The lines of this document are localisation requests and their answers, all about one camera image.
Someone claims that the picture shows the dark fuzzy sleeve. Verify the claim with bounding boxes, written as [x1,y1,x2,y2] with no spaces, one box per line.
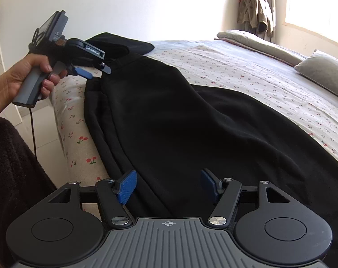
[0,117,56,267]

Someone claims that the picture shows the hanging khaki clothes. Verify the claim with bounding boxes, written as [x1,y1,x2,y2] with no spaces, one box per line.
[237,0,276,42]

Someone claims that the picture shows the folded black garment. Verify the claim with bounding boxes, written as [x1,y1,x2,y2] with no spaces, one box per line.
[86,32,155,61]

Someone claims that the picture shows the window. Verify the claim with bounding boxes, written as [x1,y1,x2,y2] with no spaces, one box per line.
[285,0,338,43]

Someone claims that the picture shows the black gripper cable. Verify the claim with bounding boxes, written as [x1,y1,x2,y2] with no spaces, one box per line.
[28,106,38,157]

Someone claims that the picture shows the person's left hand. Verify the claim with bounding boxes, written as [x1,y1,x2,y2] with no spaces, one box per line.
[0,54,67,113]

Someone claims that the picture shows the folded grey-green quilt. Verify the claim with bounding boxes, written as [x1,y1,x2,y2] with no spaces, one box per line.
[216,30,307,67]

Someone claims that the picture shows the cherry print bed sheet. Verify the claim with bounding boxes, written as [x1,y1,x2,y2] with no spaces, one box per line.
[52,40,338,186]

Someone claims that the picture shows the grey pillow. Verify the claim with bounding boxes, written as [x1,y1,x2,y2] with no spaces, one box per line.
[294,50,338,97]

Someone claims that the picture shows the black pants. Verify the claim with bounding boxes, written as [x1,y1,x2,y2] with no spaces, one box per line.
[84,54,338,266]

